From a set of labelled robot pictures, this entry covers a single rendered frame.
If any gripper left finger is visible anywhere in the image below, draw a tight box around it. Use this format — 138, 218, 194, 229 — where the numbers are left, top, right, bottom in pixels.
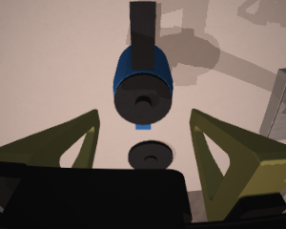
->
0, 109, 100, 168

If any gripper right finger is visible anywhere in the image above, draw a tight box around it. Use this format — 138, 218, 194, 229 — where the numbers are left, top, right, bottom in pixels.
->
190, 109, 286, 221

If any black round disk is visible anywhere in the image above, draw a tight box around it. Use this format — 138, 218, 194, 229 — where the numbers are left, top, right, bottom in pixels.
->
128, 140, 174, 169

